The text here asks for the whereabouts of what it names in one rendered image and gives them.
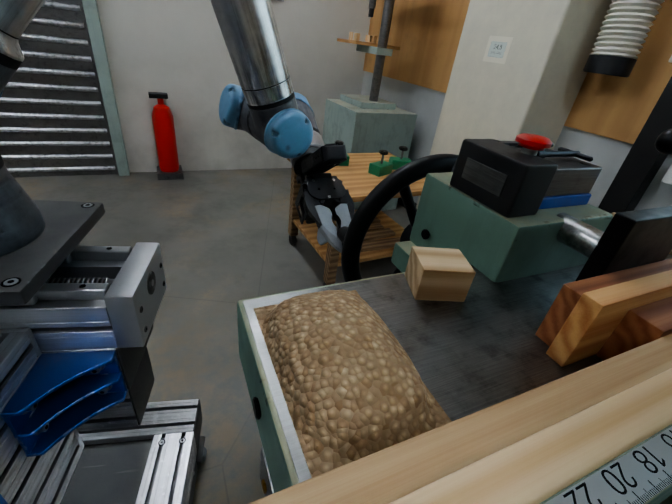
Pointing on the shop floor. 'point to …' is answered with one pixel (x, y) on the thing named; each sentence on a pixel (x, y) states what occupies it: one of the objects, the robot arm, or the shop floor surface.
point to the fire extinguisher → (165, 139)
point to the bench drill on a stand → (370, 106)
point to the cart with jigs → (371, 162)
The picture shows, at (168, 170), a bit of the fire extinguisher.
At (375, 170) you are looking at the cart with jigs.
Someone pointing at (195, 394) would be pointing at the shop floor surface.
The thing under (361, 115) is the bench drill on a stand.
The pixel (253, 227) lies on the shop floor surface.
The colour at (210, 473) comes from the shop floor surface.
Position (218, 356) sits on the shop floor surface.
